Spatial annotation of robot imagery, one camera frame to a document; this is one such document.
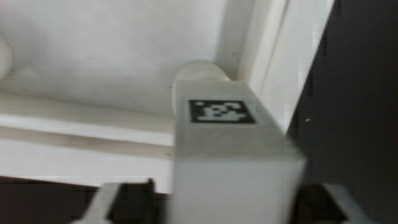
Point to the white table leg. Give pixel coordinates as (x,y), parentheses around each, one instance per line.
(239,163)

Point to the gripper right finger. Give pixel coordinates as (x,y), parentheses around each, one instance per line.
(349,206)

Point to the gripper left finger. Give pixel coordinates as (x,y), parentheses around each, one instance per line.
(100,206)

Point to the white square tabletop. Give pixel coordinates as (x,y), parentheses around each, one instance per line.
(95,53)

